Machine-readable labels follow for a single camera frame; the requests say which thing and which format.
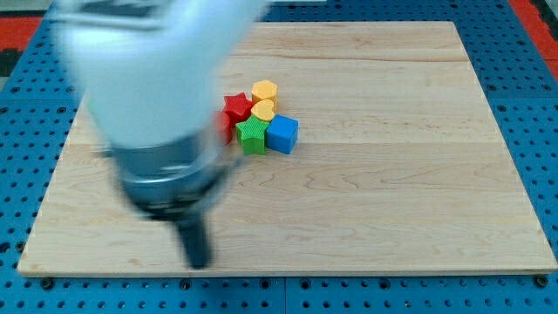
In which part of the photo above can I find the green star block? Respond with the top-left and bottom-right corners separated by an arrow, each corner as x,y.
235,115 -> 269,155

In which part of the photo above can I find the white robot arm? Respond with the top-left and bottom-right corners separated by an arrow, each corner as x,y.
53,0 -> 268,269

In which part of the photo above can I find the wooden board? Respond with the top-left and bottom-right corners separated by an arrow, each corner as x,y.
16,20 -> 558,279

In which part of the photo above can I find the blue cube block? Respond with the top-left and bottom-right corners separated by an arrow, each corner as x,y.
265,115 -> 299,154

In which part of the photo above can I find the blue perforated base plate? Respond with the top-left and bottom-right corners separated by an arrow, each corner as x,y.
1,1 -> 557,313

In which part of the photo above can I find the red star block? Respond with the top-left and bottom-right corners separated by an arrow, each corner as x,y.
222,92 -> 253,126

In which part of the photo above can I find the yellow hexagon block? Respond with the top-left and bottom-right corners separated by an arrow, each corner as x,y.
251,80 -> 278,110

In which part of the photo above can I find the yellow heart block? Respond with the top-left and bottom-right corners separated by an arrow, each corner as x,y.
251,99 -> 276,122

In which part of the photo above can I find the black pusher stick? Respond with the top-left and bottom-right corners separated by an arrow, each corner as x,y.
174,215 -> 212,270

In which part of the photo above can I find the grey metal wrist flange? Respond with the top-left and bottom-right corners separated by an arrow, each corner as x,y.
108,128 -> 242,221

